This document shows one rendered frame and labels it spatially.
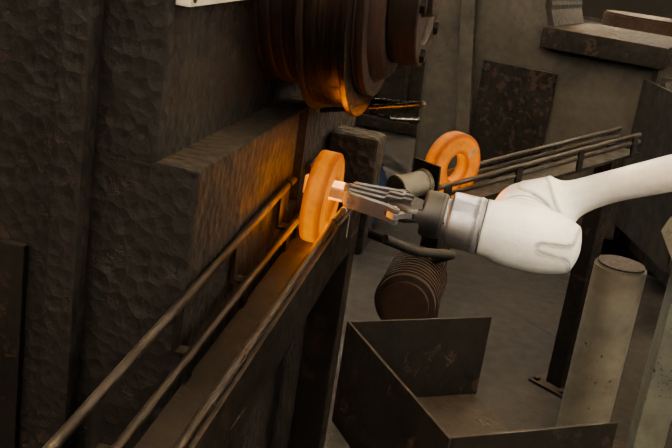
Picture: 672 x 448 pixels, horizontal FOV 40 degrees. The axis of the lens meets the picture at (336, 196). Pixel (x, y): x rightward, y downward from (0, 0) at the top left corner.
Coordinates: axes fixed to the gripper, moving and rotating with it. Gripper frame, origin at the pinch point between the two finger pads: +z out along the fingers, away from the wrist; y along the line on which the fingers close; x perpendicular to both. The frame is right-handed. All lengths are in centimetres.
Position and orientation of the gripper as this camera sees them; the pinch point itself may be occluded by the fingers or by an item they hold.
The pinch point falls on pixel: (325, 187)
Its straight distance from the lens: 150.7
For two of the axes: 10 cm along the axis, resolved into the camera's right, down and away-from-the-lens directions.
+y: 2.3, -2.5, 9.4
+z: -9.6, -2.4, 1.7
